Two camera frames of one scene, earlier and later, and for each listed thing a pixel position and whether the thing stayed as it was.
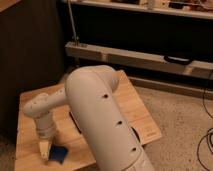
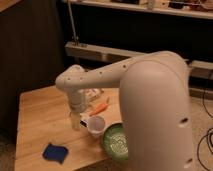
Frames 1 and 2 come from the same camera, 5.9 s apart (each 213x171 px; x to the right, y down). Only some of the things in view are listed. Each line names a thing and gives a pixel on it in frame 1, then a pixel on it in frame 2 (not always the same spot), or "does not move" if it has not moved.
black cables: [209, 132] does not move
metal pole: [75, 37] does not move
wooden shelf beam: [83, 51] does not move
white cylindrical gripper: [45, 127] to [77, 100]
